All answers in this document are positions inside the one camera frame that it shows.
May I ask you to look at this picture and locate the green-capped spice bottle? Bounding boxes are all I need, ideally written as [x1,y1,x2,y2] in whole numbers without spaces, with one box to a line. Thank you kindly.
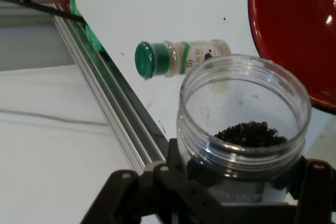
[134,39,232,79]

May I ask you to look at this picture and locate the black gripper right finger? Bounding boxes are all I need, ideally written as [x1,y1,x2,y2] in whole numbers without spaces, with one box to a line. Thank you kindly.
[287,155,336,224]

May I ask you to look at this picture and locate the clear jar of black grains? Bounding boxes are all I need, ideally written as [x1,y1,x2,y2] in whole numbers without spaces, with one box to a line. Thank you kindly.
[176,54,312,205]

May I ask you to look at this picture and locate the aluminium rail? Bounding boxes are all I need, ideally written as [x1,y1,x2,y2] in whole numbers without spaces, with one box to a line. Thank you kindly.
[51,0,171,175]

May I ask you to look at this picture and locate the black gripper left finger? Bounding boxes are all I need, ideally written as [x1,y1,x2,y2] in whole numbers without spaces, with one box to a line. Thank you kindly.
[80,137,224,224]

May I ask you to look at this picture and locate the red bowl with black rim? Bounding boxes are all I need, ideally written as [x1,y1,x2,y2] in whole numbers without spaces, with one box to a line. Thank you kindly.
[248,0,336,116]

